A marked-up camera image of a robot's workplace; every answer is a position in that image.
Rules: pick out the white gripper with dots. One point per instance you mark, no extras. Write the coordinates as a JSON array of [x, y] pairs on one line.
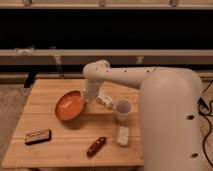
[[90, 90]]

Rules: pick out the orange ceramic bowl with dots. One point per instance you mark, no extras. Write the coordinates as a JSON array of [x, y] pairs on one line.
[[69, 106]]

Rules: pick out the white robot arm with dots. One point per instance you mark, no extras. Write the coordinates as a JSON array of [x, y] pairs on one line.
[[168, 111]]

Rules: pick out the white rectangular packet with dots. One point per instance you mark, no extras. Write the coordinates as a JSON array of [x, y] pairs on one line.
[[105, 101]]

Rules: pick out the clear plastic cup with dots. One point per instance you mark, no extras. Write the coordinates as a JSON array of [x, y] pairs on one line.
[[122, 108]]

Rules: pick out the wooden table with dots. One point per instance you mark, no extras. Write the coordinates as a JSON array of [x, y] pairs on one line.
[[70, 140]]

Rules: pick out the dark red snack bar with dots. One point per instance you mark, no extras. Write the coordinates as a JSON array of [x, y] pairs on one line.
[[96, 146]]

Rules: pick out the white sponge block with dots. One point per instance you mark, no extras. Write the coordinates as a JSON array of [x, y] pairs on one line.
[[123, 136]]

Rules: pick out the black and orange box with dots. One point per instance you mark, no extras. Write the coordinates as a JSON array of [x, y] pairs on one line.
[[38, 137]]

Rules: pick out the grey horizontal rail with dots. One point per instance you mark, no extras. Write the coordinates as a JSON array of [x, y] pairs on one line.
[[48, 57]]

